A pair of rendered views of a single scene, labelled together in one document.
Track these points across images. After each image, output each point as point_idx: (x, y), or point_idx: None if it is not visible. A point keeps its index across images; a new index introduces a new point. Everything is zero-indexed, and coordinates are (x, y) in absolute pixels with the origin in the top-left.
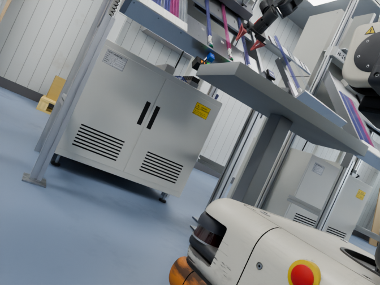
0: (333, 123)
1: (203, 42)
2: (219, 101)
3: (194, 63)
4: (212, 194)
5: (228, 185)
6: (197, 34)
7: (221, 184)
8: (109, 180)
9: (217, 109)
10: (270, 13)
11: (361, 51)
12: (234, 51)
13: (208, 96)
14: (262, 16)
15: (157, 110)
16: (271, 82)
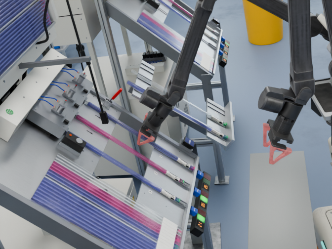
0: (307, 179)
1: (186, 212)
2: (131, 181)
3: (199, 233)
4: (205, 246)
5: (210, 229)
6: (165, 208)
7: (209, 236)
8: None
9: (134, 187)
10: (170, 111)
11: None
12: (161, 162)
13: (128, 191)
14: (157, 113)
15: None
16: (313, 226)
